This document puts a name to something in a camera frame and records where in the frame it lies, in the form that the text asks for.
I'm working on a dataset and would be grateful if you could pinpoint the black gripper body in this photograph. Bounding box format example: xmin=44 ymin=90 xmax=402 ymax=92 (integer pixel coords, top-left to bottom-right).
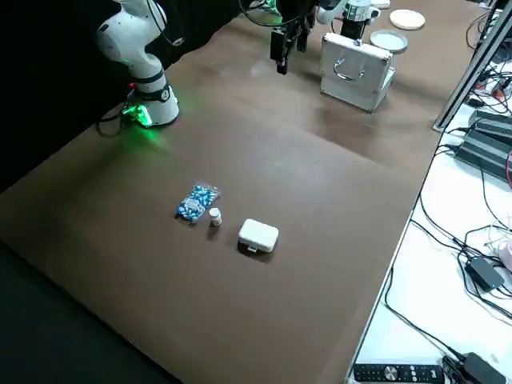
xmin=342 ymin=18 xmax=368 ymax=42
xmin=275 ymin=0 xmax=321 ymax=31

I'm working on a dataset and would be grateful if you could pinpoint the silver aluminium medical kit case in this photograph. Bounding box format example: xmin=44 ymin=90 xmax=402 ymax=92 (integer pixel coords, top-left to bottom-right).
xmin=319 ymin=32 xmax=397 ymax=111

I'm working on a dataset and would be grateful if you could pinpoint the round gray plate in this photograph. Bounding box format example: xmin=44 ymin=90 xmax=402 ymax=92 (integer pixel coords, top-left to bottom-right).
xmin=370 ymin=30 xmax=409 ymax=53

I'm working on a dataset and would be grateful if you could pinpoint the round white plate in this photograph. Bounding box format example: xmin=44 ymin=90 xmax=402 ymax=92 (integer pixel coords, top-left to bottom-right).
xmin=390 ymin=8 xmax=425 ymax=30

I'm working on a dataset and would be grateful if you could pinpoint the black ribbed power brick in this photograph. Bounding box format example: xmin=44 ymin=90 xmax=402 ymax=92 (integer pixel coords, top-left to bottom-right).
xmin=455 ymin=127 xmax=512 ymax=181
xmin=471 ymin=110 xmax=512 ymax=139

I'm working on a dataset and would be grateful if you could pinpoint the blue white pill bag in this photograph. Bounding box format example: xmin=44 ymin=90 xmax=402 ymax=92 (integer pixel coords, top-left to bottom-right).
xmin=174 ymin=182 xmax=221 ymax=225

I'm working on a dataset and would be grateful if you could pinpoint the black laptop power adapter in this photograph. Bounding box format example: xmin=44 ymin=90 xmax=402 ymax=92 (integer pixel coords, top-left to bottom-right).
xmin=466 ymin=255 xmax=506 ymax=292

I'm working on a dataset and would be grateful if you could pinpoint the black remote control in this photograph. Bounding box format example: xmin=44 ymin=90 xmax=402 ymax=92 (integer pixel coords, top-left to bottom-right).
xmin=354 ymin=362 xmax=446 ymax=384

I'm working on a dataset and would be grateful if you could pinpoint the black cable with silver plug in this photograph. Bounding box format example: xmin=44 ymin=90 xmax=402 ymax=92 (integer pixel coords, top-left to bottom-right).
xmin=146 ymin=0 xmax=186 ymax=46

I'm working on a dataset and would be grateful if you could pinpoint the aluminium camera post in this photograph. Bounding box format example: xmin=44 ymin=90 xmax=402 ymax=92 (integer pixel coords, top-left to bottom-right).
xmin=431 ymin=0 xmax=512 ymax=131

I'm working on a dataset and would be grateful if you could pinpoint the black arm base cable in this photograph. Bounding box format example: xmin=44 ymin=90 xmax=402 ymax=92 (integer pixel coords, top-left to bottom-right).
xmin=95 ymin=106 xmax=133 ymax=139

